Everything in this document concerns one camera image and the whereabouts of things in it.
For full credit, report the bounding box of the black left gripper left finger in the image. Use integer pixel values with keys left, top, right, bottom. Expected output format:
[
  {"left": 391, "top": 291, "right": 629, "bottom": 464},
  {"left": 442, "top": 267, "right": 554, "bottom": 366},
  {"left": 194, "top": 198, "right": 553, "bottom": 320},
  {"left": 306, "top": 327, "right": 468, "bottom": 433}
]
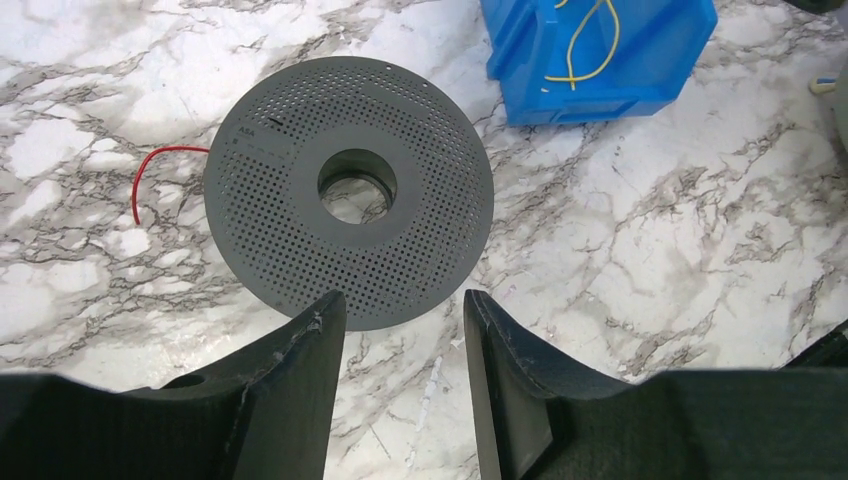
[{"left": 1, "top": 291, "right": 346, "bottom": 479}]

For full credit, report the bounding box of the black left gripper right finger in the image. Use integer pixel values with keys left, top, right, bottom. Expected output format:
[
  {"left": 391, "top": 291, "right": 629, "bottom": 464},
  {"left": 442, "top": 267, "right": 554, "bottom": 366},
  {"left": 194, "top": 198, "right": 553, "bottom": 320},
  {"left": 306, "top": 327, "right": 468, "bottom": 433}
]
[{"left": 464, "top": 290, "right": 847, "bottom": 479}]

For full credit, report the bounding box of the grey perforated cable spool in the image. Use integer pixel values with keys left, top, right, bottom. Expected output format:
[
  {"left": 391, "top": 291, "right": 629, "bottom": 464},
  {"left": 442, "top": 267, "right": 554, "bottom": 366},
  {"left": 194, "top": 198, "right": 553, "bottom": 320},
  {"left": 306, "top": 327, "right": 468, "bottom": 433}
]
[{"left": 203, "top": 56, "right": 494, "bottom": 331}]

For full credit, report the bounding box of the yellow wire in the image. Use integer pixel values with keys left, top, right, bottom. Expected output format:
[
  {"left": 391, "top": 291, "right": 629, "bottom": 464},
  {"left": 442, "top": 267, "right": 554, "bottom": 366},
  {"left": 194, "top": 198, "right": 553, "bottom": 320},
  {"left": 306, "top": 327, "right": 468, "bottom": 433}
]
[{"left": 544, "top": 0, "right": 621, "bottom": 92}]

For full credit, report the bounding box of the blue plastic bin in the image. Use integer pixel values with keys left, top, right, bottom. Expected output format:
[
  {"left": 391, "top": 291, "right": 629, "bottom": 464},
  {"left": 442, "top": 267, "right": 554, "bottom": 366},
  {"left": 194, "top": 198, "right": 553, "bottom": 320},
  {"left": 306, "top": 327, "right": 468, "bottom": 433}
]
[{"left": 481, "top": 0, "right": 718, "bottom": 126}]

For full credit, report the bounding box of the yellow and cream cylinder fixture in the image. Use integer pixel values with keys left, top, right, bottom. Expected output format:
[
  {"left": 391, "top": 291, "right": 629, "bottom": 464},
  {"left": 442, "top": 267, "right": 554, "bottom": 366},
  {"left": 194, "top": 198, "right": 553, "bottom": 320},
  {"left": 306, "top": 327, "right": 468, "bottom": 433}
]
[{"left": 808, "top": 65, "right": 847, "bottom": 148}]

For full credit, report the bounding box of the red wire on spool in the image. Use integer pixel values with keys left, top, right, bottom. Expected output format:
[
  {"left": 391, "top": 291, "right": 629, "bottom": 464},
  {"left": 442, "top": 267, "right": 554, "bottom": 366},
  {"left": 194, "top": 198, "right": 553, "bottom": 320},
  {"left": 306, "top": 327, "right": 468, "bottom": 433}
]
[{"left": 131, "top": 145, "right": 211, "bottom": 227}]

